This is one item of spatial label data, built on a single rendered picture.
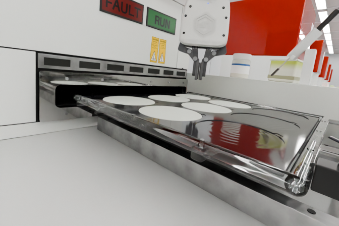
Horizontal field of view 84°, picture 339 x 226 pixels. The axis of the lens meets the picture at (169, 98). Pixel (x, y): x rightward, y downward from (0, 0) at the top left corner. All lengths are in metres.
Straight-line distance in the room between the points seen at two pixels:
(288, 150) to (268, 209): 0.06
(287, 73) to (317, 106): 0.14
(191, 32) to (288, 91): 0.28
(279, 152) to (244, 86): 0.39
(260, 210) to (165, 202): 0.10
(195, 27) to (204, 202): 0.32
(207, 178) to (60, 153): 0.23
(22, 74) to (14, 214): 0.24
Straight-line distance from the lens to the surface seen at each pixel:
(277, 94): 0.55
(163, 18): 0.59
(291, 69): 0.63
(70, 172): 0.30
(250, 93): 0.57
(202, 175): 0.26
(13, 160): 0.35
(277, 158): 0.19
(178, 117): 0.27
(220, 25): 0.42
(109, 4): 0.48
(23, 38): 0.41
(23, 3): 0.42
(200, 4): 0.43
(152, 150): 0.31
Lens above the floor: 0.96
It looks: 8 degrees down
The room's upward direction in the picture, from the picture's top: 6 degrees clockwise
